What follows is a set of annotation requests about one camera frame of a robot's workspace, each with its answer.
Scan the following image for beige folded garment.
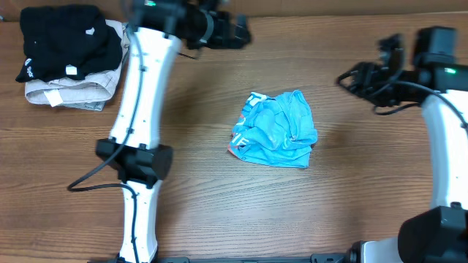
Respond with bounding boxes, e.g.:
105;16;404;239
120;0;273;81
24;19;131;110

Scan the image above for black folded garment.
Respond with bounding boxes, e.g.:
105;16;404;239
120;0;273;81
16;4;123;83

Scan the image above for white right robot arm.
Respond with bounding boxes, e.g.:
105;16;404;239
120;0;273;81
336;26;467;262

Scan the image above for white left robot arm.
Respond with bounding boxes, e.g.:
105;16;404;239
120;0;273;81
96;1;252;262

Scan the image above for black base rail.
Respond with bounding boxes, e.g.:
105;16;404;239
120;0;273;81
87;252;352;263

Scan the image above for light blue t-shirt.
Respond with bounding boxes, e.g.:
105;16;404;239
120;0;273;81
227;90;318;169

